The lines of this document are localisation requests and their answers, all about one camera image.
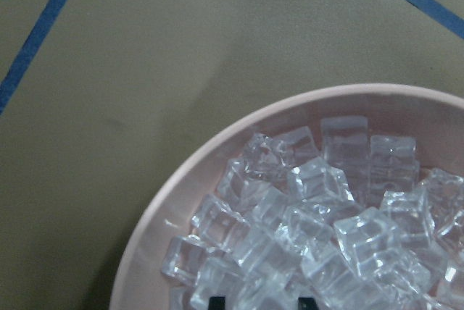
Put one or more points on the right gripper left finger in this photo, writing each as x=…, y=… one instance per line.
x=217, y=303

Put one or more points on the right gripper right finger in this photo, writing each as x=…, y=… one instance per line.
x=306, y=303

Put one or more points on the pile of clear ice cubes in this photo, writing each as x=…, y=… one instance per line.
x=356, y=223

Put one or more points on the pink bowl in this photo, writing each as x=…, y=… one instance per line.
x=434, y=118

